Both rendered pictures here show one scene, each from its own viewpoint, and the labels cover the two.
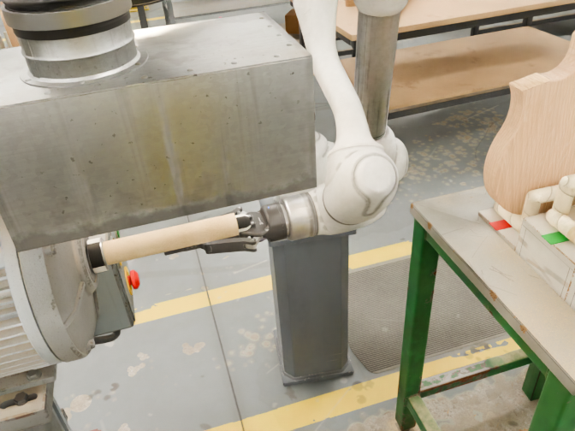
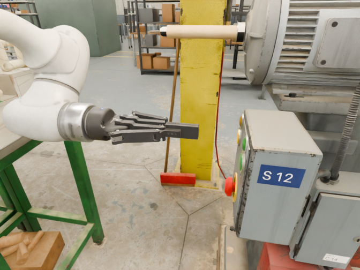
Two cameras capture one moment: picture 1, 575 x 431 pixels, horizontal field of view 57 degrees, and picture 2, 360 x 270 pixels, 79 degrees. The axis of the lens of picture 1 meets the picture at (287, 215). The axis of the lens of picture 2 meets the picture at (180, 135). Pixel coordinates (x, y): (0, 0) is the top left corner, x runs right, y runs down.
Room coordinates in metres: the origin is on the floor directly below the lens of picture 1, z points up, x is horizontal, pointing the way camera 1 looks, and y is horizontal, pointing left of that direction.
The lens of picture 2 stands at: (1.18, 0.38, 1.29)
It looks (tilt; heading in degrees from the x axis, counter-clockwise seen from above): 28 degrees down; 205
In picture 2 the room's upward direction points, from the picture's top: straight up
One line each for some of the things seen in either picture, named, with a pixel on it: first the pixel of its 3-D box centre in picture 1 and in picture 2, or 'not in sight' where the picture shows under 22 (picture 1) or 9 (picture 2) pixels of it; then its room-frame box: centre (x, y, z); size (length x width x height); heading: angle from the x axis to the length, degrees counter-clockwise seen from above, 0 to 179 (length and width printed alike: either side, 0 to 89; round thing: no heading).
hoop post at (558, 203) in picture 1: (562, 203); not in sight; (0.84, -0.54, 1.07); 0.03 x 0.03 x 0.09
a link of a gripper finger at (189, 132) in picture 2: not in sight; (181, 131); (0.81, 0.21, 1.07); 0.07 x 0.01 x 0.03; 105
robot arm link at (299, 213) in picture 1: (295, 216); (83, 122); (0.86, -0.02, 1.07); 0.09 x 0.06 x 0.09; 15
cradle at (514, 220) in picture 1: (511, 215); not in sight; (0.96, -0.51, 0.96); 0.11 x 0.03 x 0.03; 14
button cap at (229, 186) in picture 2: (129, 280); (234, 187); (0.82, 0.33, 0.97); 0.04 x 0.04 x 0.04; 15
